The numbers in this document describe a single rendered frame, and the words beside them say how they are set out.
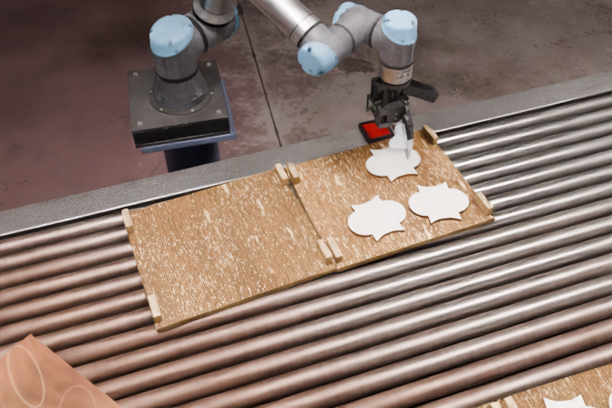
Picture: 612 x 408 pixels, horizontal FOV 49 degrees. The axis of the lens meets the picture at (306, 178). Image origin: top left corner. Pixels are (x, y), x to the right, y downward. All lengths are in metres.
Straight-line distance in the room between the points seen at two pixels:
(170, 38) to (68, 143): 1.66
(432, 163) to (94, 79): 2.37
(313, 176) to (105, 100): 2.05
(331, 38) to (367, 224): 0.45
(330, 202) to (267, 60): 2.15
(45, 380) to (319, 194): 0.75
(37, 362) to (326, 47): 0.83
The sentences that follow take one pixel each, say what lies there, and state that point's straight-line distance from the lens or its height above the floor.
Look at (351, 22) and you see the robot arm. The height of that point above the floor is 1.35.
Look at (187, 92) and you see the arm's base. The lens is 1.93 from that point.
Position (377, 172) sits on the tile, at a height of 0.95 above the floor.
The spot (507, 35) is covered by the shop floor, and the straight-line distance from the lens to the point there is 4.07.
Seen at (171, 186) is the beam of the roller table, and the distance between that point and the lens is 1.77.
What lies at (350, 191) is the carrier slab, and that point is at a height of 0.94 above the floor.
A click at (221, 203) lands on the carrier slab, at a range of 1.67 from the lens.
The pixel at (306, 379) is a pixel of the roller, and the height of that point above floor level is 0.92.
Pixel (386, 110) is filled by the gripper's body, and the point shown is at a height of 1.16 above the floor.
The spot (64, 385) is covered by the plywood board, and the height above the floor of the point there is 1.04.
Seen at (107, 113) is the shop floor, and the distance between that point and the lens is 3.53.
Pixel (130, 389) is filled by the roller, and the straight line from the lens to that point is 1.45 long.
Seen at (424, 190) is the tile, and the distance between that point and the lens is 1.69.
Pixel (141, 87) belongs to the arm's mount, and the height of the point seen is 0.94.
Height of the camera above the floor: 2.15
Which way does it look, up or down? 45 degrees down
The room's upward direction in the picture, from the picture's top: 1 degrees counter-clockwise
